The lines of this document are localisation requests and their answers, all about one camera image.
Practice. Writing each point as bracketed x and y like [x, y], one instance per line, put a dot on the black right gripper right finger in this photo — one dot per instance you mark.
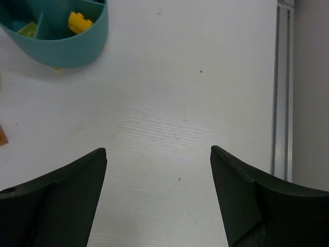
[259, 209]

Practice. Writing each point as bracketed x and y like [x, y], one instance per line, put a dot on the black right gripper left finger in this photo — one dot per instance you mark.
[56, 209]

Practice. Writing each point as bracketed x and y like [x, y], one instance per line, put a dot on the brown flat lego plate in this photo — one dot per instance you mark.
[3, 138]

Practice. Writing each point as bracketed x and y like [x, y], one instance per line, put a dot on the teal round divided container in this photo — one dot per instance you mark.
[55, 45]

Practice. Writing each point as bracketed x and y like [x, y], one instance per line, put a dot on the yellow lego in container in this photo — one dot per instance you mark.
[78, 23]

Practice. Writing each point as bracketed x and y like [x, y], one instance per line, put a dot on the aluminium rail at right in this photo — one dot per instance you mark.
[283, 92]

